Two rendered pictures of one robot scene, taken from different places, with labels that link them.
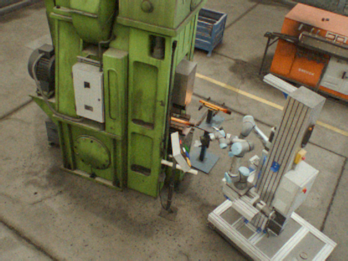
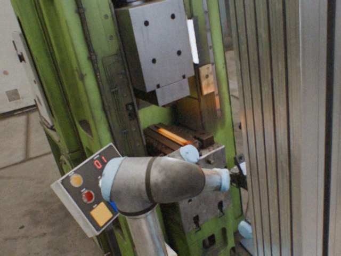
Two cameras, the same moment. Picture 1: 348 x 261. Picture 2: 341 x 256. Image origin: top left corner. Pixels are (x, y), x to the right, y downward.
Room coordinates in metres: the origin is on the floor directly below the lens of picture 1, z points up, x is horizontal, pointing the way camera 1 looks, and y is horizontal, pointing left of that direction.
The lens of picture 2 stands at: (2.25, -1.29, 1.86)
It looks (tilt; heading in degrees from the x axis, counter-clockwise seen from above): 25 degrees down; 45
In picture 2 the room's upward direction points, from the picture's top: 11 degrees counter-clockwise
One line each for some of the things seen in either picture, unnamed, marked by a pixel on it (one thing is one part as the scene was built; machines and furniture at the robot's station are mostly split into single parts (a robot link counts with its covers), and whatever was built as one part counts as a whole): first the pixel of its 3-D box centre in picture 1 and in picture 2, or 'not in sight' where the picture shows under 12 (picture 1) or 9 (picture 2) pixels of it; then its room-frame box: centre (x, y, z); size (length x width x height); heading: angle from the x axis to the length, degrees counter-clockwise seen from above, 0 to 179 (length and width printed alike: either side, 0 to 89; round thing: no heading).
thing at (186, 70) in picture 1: (174, 77); (151, 40); (3.56, 0.04, 1.56); 0.42 x 0.39 x 0.40; 73
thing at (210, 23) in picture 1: (194, 27); not in sight; (7.61, -0.22, 0.36); 1.20 x 0.80 x 0.72; 68
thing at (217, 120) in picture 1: (209, 121); not in sight; (3.89, -0.47, 0.73); 0.40 x 0.30 x 0.02; 153
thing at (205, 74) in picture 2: not in sight; (206, 79); (3.80, -0.11, 1.27); 0.09 x 0.02 x 0.17; 163
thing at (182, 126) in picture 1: (168, 121); (165, 141); (3.52, 0.05, 0.96); 0.42 x 0.20 x 0.09; 73
